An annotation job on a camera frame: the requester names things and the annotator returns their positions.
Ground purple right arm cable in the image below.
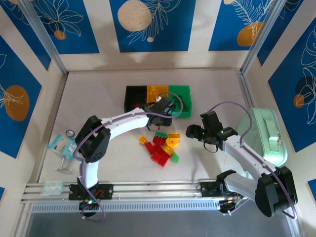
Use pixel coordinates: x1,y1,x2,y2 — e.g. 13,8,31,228
206,101,298,220

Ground blue white plastic packet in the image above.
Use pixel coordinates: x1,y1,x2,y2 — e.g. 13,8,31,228
48,133,77,158

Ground clear yellow lego brick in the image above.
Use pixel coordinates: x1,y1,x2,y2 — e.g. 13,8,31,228
161,145,176,157

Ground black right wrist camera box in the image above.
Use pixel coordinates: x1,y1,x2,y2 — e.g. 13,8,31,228
200,111,222,133

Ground blue floral wall panel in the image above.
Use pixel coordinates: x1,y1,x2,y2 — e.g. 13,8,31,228
109,0,197,53
268,60,316,153
29,0,100,55
0,34,42,159
208,0,275,52

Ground aluminium mounting rail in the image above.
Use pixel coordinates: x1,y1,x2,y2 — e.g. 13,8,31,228
21,181,247,202

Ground black plastic bin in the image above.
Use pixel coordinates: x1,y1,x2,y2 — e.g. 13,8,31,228
122,85,149,112

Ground green plastic bin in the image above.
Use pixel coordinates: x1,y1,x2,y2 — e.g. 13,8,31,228
168,85,193,118

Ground metal forceps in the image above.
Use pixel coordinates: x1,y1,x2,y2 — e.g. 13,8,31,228
55,157,74,173

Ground slotted metal cable tray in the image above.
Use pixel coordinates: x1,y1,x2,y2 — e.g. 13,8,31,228
29,202,222,215

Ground large clear red lego brick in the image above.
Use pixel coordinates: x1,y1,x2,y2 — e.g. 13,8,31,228
150,152,171,168

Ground clear plastic packet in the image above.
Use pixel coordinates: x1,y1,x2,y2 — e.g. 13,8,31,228
41,180,64,196

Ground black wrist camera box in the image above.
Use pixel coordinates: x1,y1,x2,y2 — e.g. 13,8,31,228
200,111,222,133
153,96,177,116

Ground mint green zipper bag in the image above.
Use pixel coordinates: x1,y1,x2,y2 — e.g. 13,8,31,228
236,107,289,171

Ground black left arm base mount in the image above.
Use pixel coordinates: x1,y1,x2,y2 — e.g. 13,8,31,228
68,183,114,200

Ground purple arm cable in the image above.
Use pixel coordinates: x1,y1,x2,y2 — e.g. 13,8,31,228
206,101,298,220
73,91,185,222

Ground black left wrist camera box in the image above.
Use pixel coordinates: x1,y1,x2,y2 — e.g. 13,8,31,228
153,96,177,116

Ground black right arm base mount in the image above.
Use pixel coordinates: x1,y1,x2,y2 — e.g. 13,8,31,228
197,181,247,198

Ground aluminium frame post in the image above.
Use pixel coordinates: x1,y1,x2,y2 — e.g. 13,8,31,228
18,0,69,76
239,0,288,75

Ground yellow plastic bin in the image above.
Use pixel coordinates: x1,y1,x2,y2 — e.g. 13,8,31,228
146,85,171,109

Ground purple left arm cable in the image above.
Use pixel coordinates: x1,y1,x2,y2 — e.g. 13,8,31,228
73,91,185,222

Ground round yellow lego piece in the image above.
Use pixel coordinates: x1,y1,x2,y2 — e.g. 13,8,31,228
165,137,179,149

